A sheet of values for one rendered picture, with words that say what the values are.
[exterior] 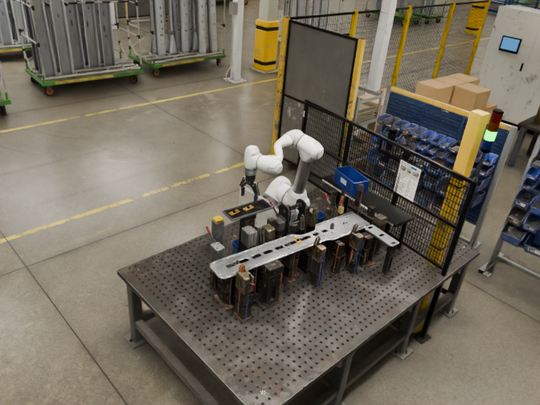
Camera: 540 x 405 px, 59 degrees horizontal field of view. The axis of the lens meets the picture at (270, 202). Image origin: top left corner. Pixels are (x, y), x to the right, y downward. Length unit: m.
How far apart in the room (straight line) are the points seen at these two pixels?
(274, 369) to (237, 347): 0.28
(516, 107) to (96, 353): 8.29
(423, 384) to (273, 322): 1.43
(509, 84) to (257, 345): 7.88
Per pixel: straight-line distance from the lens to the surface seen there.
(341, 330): 3.37
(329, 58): 5.86
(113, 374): 4.01
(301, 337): 3.27
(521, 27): 9.91
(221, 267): 3.27
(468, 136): 3.68
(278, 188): 4.17
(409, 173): 4.00
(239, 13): 10.19
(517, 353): 4.81
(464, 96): 7.99
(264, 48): 11.11
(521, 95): 9.99
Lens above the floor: 3.04
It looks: 31 degrees down
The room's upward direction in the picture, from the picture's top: 5 degrees clockwise
